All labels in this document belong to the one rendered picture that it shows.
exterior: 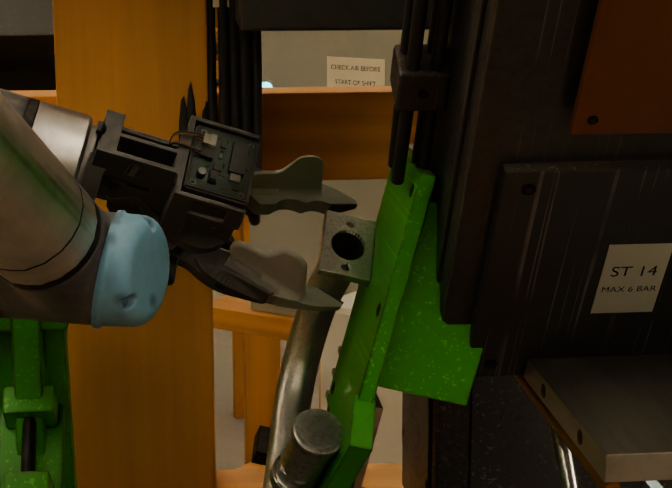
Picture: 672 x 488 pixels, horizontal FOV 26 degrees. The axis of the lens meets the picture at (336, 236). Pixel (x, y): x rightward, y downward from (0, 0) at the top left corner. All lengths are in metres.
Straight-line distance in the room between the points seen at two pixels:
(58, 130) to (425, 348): 0.30
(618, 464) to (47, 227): 0.37
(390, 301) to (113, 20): 0.46
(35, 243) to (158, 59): 0.51
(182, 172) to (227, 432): 3.23
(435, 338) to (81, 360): 0.47
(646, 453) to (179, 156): 0.38
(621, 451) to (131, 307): 0.32
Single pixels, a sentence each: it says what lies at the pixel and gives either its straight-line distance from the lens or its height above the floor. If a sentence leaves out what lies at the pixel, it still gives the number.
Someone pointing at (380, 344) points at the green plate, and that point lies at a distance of 1.03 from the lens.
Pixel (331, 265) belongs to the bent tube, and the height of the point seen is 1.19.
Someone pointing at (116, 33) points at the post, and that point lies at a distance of 1.36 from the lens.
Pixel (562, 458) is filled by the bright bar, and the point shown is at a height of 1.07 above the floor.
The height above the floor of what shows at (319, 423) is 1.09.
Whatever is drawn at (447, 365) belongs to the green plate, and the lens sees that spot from 1.06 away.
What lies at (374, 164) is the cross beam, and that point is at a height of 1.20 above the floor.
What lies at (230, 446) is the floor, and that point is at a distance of 4.13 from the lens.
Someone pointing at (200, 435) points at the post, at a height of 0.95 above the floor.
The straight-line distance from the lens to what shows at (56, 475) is 1.27.
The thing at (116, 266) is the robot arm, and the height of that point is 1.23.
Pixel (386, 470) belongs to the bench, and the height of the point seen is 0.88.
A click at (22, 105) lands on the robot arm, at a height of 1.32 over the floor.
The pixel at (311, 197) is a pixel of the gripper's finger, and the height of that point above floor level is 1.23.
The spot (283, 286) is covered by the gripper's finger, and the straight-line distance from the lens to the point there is 1.07.
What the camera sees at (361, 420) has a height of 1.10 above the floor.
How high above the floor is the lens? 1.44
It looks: 12 degrees down
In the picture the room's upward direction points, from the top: straight up
